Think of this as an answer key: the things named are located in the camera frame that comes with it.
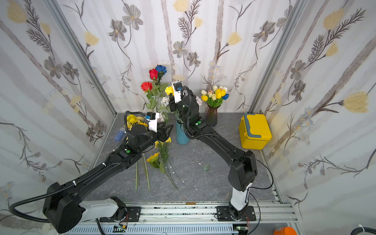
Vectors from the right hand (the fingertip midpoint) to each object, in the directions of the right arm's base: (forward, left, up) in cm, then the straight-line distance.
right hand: (175, 87), depth 67 cm
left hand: (-10, +3, -14) cm, 18 cm away
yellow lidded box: (-2, -49, -30) cm, 57 cm away
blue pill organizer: (+1, +43, -46) cm, 63 cm away
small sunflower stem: (-19, +14, -42) cm, 48 cm away
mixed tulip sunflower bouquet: (+13, -23, -17) cm, 31 cm away
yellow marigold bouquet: (+2, +8, -18) cm, 19 cm away
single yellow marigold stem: (-21, +8, -45) cm, 50 cm away
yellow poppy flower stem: (-26, +24, -45) cm, 57 cm away
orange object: (-53, -50, -31) cm, 79 cm away
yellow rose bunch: (+9, +34, -38) cm, 52 cm away
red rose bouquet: (+14, +14, -14) cm, 24 cm away
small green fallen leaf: (-21, -19, -44) cm, 53 cm away
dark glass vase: (+13, -23, -35) cm, 44 cm away
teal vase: (-5, -2, -36) cm, 36 cm away
